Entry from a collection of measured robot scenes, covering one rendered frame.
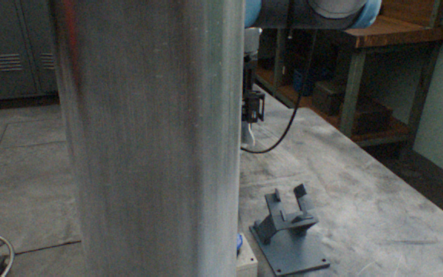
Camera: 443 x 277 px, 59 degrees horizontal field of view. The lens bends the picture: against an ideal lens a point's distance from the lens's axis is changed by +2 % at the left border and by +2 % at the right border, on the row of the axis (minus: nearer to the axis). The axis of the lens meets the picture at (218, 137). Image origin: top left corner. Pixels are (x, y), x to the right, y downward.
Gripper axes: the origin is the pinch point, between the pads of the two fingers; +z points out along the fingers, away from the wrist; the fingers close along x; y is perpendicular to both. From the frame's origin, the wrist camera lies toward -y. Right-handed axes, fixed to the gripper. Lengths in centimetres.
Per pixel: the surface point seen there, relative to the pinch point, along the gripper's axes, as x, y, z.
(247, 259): -3.9, 20.4, 8.7
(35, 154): -72, -189, 93
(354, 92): 107, -105, 38
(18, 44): -81, -273, 39
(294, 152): 23.2, -15.4, 13.1
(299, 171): 20.0, -6.6, 13.1
